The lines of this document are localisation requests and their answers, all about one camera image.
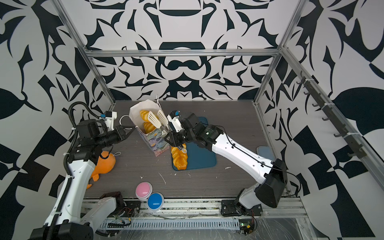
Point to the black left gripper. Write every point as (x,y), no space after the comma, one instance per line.
(120,133)

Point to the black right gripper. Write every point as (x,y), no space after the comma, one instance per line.
(175,140)

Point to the large striped croissant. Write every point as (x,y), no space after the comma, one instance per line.
(149,127)

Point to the small striped croissant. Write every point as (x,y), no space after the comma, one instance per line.
(144,114)

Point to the floral white paper bag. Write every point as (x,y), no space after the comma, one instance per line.
(154,140)

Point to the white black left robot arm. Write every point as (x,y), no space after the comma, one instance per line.
(90,138)

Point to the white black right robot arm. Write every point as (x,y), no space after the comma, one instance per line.
(271,176)

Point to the long braided bread loaf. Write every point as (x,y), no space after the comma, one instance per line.
(180,157)

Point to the teal rectangular tray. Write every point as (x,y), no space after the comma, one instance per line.
(198,158)

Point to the orange plush toy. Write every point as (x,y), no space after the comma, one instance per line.
(106,163)

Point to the pink round button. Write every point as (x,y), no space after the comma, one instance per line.
(143,190)

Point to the blue round button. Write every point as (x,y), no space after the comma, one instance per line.
(155,202)

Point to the light blue oval pad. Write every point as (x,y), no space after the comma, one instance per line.
(266,152)

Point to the green circuit board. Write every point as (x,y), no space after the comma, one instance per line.
(246,227)

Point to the black hook rack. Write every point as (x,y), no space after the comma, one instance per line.
(334,115)

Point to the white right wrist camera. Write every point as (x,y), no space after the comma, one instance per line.
(173,118)

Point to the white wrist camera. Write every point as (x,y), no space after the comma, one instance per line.
(109,117)
(173,118)

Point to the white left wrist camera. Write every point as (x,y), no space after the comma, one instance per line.
(109,117)

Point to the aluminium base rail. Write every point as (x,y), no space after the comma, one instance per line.
(211,208)

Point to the white slotted cable duct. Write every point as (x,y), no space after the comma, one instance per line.
(174,224)

